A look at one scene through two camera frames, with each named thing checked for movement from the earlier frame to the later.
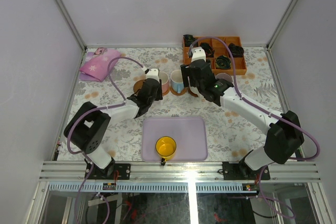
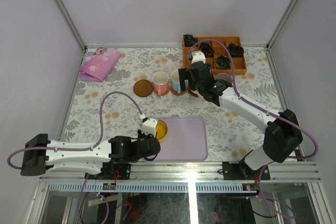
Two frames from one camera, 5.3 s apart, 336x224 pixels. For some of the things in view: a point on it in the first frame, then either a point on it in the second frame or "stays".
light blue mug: x=176 y=81 stays
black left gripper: x=155 y=90 -> x=153 y=146
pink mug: x=164 y=77 stays
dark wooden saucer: x=192 y=93 stays
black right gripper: x=186 y=72 stays
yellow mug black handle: x=166 y=146 -> x=161 y=130
